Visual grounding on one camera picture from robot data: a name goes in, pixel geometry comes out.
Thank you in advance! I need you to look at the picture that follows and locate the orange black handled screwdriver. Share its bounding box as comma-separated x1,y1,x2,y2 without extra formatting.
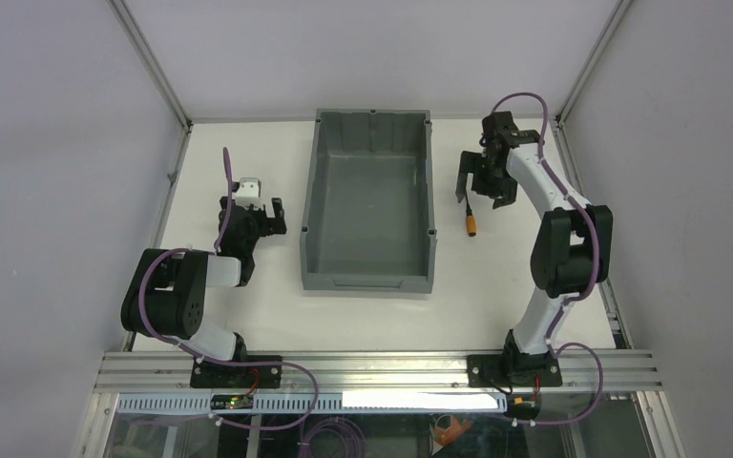
465,198,477,238

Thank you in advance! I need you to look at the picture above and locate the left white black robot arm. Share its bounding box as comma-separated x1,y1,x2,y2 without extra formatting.
120,198,287,364

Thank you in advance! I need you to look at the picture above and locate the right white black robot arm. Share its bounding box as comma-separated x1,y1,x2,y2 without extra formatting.
455,112,614,392

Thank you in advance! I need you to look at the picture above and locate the grey plastic storage bin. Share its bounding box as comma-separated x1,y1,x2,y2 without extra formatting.
299,109,437,294

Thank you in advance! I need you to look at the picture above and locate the orange object under table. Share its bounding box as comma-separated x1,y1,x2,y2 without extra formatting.
431,414,472,447

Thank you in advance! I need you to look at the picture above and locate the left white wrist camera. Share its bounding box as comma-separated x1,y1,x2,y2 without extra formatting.
233,177,263,210

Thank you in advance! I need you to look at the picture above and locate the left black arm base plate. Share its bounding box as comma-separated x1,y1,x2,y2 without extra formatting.
189,354,283,389

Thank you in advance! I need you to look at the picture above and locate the back aluminium frame rail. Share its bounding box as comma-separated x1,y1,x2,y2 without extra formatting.
186,114,557,125

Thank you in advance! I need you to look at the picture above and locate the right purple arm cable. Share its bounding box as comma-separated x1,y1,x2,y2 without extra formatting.
490,92,605,426

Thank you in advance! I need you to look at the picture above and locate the front aluminium mounting rail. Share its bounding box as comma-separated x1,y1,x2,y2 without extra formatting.
94,349,663,394

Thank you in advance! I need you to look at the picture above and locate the left aluminium frame post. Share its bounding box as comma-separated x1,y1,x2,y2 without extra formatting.
107,0,192,131

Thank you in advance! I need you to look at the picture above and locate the aluminium frame post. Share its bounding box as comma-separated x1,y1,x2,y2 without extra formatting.
107,0,192,131
555,0,635,124

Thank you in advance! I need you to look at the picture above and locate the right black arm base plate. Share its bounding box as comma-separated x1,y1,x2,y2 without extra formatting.
467,353,563,389

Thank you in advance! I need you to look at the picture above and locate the coiled purple cable below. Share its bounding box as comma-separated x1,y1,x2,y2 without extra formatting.
297,417,367,458

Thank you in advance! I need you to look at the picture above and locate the white slotted cable duct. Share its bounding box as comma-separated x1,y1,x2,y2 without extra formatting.
116,391,507,416

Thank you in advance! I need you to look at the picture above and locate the right aluminium frame post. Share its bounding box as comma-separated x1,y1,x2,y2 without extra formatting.
555,0,635,124

